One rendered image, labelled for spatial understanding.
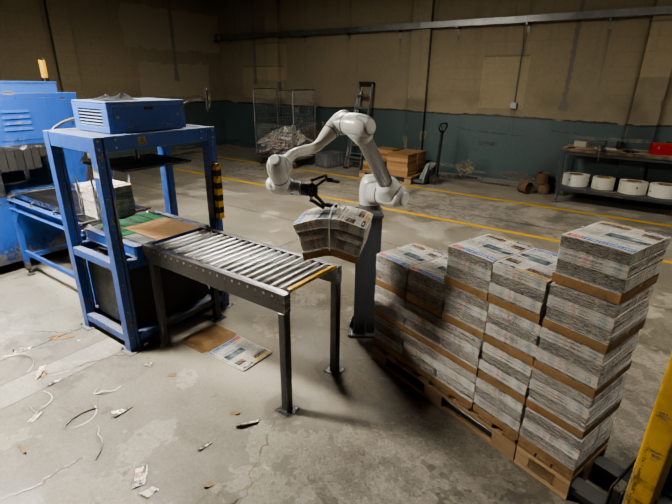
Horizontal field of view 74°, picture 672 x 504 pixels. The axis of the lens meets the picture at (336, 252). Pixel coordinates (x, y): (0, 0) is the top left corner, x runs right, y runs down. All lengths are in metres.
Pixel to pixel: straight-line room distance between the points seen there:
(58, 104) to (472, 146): 7.07
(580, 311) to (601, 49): 7.18
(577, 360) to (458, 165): 7.67
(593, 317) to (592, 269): 0.21
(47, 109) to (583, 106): 7.86
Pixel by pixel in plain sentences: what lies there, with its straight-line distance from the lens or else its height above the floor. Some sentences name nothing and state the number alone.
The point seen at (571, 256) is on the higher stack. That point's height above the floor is 1.20.
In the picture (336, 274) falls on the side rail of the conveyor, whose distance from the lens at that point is 2.82.
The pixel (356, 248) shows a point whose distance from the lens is 2.48.
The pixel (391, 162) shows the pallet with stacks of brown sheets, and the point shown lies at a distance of 9.08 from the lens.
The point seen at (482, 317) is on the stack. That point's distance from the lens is 2.51.
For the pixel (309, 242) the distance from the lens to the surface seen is 2.54.
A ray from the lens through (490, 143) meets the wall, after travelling 9.41.
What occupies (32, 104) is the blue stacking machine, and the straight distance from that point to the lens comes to 5.53.
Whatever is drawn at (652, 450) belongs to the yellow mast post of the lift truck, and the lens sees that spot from 2.11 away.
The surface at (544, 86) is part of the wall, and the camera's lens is 9.15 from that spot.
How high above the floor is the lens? 1.90
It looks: 21 degrees down
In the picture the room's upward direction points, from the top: 1 degrees clockwise
